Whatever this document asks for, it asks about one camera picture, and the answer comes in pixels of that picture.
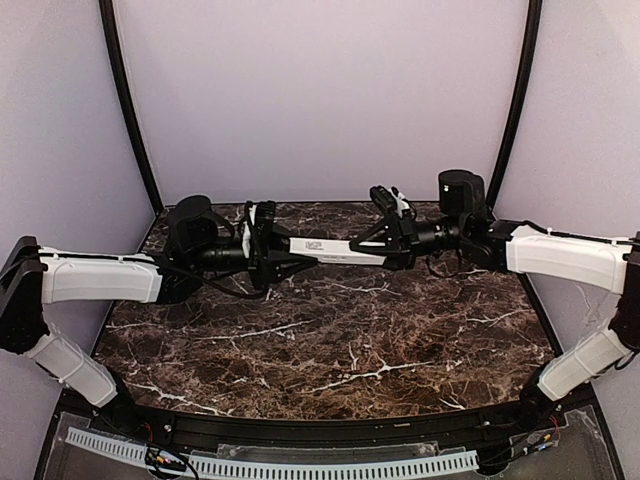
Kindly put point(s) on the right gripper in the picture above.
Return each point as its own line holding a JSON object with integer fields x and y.
{"x": 405, "y": 240}

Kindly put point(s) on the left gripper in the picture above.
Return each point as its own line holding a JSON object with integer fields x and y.
{"x": 265, "y": 245}

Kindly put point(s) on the white remote control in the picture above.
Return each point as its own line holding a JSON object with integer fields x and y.
{"x": 337, "y": 252}

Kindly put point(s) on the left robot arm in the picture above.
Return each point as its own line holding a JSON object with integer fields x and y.
{"x": 202, "y": 248}

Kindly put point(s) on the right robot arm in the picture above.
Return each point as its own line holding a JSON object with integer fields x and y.
{"x": 524, "y": 247}

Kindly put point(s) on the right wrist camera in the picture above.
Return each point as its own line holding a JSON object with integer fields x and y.
{"x": 391, "y": 200}

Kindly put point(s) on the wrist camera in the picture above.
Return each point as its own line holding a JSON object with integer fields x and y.
{"x": 250, "y": 238}
{"x": 391, "y": 200}

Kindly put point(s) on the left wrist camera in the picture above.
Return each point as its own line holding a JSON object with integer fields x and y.
{"x": 250, "y": 238}

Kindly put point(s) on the black front rail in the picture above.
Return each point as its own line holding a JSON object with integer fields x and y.
{"x": 484, "y": 428}

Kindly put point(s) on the black frame post right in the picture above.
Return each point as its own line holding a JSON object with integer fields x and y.
{"x": 523, "y": 73}

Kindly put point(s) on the black frame post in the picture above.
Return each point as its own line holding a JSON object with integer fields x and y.
{"x": 523, "y": 73}
{"x": 127, "y": 107}

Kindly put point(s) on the white cable duct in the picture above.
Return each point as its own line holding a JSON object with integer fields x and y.
{"x": 251, "y": 463}

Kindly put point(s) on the black frame post left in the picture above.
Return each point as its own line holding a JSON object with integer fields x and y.
{"x": 127, "y": 107}

